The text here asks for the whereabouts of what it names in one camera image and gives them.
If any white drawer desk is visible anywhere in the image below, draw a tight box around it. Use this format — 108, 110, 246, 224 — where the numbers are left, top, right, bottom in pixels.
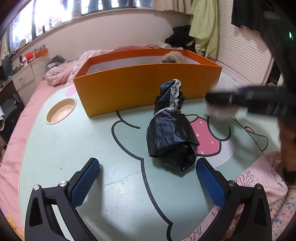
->
12, 54, 50, 105

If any black lace-trimmed cloth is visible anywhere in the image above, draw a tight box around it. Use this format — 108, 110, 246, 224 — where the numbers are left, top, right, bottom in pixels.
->
147, 79, 200, 172

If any orange cardboard box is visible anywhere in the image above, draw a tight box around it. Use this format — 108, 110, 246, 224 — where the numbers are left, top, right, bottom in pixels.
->
74, 49, 222, 116

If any green hanging garment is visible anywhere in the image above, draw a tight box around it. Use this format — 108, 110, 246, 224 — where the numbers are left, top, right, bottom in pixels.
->
189, 0, 220, 60

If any black clothes pile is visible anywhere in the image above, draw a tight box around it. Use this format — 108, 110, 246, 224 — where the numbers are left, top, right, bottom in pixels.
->
165, 25, 196, 53

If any pink floral quilt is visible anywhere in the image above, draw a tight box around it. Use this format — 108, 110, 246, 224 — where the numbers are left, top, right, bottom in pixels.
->
184, 150, 292, 241

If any pink crumpled blanket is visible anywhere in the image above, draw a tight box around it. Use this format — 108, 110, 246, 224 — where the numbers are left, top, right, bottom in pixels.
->
44, 46, 150, 87

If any brown fluffy pompom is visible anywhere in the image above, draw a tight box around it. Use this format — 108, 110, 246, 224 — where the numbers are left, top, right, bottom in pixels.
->
161, 51, 187, 63

